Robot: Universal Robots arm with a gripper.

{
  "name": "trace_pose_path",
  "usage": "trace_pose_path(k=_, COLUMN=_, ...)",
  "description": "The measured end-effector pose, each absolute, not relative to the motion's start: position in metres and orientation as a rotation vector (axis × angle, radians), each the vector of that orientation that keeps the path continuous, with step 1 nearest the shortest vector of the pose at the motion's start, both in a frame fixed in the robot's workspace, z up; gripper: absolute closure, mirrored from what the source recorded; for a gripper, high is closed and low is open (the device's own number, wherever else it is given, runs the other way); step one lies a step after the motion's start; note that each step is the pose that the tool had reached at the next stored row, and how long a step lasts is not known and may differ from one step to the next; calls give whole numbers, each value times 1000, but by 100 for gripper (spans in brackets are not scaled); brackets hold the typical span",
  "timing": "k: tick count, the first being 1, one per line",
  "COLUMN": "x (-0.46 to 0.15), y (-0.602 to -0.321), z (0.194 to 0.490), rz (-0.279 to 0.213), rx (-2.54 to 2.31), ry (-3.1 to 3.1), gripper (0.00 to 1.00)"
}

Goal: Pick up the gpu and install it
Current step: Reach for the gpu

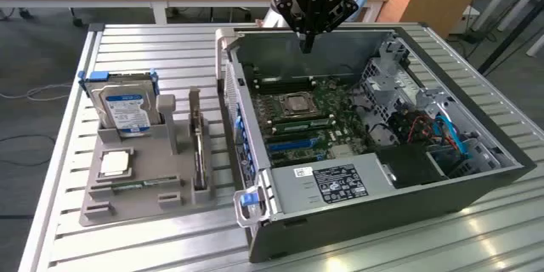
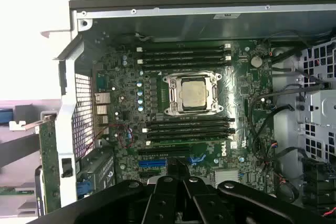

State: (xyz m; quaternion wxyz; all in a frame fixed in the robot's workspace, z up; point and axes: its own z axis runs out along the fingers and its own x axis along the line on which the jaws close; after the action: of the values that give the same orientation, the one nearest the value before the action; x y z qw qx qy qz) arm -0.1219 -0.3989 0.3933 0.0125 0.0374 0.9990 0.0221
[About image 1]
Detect white floor device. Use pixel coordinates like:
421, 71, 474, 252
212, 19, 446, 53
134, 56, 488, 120
449, 4, 484, 36

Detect silver chipset heatsink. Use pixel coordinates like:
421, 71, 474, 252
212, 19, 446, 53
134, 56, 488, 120
333, 144, 358, 159

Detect hard disk in blue caddy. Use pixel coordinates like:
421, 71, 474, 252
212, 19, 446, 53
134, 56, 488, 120
77, 68, 160, 139

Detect black plastic cover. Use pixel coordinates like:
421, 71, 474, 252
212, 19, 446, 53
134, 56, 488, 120
376, 143, 450, 190

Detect grey parts rack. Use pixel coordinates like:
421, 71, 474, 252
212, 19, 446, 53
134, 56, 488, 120
78, 93, 221, 227

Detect green motherboard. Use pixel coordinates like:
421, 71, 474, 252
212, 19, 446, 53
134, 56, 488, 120
249, 74, 378, 168

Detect silver perforated drive cage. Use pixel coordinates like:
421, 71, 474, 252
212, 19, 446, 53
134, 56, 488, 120
360, 57, 430, 126

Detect installed CPU with paste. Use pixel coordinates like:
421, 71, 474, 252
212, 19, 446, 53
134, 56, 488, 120
285, 96, 314, 114

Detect orange red wire bundle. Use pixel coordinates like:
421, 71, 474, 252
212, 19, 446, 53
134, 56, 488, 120
405, 114, 434, 144

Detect black graphics card metal bracket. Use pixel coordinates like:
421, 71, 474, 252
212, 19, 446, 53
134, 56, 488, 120
188, 86, 209, 192

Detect blue data wire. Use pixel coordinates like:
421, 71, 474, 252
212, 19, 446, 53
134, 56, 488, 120
432, 112, 473, 160

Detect metal CPU socket frame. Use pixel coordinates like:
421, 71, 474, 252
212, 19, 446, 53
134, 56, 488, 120
276, 91, 325, 119

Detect open black PC case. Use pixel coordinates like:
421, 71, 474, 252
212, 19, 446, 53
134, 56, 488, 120
214, 25, 537, 265

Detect spare green RAM stick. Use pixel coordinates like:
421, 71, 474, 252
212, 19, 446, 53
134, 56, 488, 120
110, 178, 174, 190

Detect blue expansion slot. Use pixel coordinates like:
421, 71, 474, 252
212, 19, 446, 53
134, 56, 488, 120
266, 140, 320, 154

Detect grey power supply unit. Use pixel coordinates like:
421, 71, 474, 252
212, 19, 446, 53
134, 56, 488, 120
261, 152, 398, 215

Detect white table frame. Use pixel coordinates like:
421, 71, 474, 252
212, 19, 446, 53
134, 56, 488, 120
469, 0, 544, 58

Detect blue case latch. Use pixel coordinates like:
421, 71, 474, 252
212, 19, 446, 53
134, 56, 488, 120
237, 189, 260, 208

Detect spare CPU silver lid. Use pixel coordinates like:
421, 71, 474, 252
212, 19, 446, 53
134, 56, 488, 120
100, 151, 130, 177

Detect silver disk bay with rails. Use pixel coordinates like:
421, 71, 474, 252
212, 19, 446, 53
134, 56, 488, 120
418, 87, 526, 180

